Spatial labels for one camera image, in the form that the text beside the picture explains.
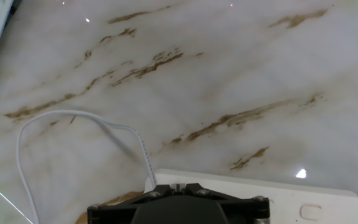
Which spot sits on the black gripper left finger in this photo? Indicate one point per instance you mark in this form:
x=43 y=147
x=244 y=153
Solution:
x=113 y=211

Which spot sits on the white power strip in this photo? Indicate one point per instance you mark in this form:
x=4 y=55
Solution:
x=291 y=199

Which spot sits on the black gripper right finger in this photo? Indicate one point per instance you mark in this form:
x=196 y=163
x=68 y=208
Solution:
x=247 y=211

